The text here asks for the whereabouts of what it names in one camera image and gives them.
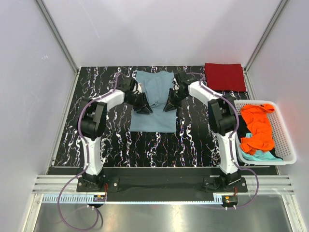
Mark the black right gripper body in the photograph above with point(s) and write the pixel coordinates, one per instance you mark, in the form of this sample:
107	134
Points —
178	96

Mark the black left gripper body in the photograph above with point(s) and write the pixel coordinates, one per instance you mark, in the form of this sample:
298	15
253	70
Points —
137	101

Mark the light blue t-shirt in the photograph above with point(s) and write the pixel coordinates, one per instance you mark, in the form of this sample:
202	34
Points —
156	87

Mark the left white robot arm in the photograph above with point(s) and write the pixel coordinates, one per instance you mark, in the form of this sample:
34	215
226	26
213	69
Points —
91	125

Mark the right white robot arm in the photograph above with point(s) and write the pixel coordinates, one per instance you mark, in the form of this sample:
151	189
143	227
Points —
223	121

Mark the folded red t-shirt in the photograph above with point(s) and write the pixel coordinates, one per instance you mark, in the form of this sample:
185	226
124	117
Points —
225	77

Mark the orange t-shirt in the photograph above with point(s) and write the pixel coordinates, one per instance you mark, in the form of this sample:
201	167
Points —
255	117

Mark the white plastic laundry basket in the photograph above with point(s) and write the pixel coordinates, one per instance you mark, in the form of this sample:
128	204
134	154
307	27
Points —
283	145

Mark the teal t-shirt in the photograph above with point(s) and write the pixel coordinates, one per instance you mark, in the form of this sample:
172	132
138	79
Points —
258	155

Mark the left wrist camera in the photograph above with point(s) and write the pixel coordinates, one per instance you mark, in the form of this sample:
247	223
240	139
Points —
137	89

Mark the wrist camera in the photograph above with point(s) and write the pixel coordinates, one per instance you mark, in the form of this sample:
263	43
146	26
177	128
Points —
137	89
175	85

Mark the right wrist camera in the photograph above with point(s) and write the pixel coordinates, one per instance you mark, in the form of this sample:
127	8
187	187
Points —
175	85

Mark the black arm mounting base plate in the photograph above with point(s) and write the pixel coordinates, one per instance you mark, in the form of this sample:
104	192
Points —
140	185

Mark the left aluminium corner post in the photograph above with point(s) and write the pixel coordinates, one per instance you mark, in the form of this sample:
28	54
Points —
55	32

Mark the aluminium corner post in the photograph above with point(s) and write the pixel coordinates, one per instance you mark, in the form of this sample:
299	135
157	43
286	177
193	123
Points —
55	32
266	33

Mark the right aluminium corner post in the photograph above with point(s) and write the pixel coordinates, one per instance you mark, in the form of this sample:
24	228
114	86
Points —
266	33

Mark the aluminium frame rail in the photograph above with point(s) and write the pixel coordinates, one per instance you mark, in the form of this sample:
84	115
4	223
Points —
270	184

